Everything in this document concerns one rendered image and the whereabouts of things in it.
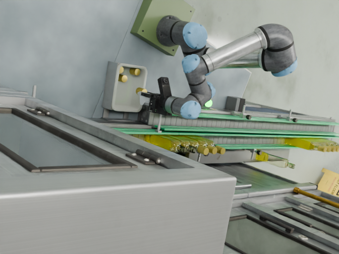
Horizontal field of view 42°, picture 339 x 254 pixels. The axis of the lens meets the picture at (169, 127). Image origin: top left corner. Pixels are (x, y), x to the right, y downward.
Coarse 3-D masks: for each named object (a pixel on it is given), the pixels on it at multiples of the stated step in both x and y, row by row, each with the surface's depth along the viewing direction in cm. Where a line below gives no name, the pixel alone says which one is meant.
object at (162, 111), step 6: (156, 96) 194; (168, 96) 190; (150, 102) 198; (156, 102) 194; (162, 102) 193; (150, 108) 198; (156, 108) 195; (162, 108) 192; (162, 114) 192; (168, 114) 193
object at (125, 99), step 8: (120, 64) 204; (128, 64) 207; (128, 72) 216; (144, 72) 214; (128, 80) 217; (136, 80) 218; (144, 80) 215; (120, 88) 215; (128, 88) 218; (136, 88) 218; (144, 88) 215; (120, 96) 216; (128, 96) 219; (136, 96) 218; (112, 104) 206; (120, 104) 217; (128, 104) 220; (136, 104) 218
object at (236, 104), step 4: (228, 96) 268; (232, 96) 270; (228, 100) 268; (232, 100) 265; (236, 100) 263; (240, 100) 265; (244, 100) 267; (228, 104) 268; (232, 104) 265; (236, 104) 263; (240, 104) 266; (244, 104) 268; (228, 108) 268; (232, 108) 265; (236, 108) 264; (240, 108) 266
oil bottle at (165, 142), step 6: (150, 138) 214; (156, 138) 211; (162, 138) 208; (168, 138) 208; (156, 144) 211; (162, 144) 208; (168, 144) 204; (174, 144) 202; (180, 144) 204; (168, 150) 204; (174, 150) 203
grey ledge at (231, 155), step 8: (232, 152) 263; (240, 152) 268; (248, 152) 273; (272, 152) 290; (280, 152) 296; (288, 152) 302; (200, 160) 247; (208, 160) 251; (216, 160) 256; (224, 160) 260; (232, 160) 265; (240, 160) 270; (248, 160) 275; (256, 160) 281; (288, 160) 301
